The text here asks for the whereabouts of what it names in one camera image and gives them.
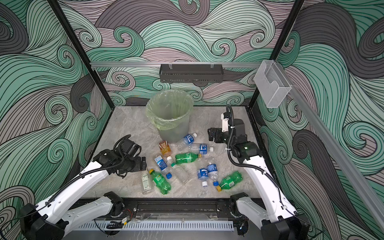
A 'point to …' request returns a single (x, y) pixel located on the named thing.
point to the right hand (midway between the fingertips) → (216, 130)
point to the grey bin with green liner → (169, 110)
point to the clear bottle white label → (147, 184)
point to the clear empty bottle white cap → (178, 170)
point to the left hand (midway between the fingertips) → (140, 165)
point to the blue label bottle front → (203, 175)
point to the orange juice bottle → (164, 147)
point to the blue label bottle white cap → (202, 149)
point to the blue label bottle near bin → (188, 139)
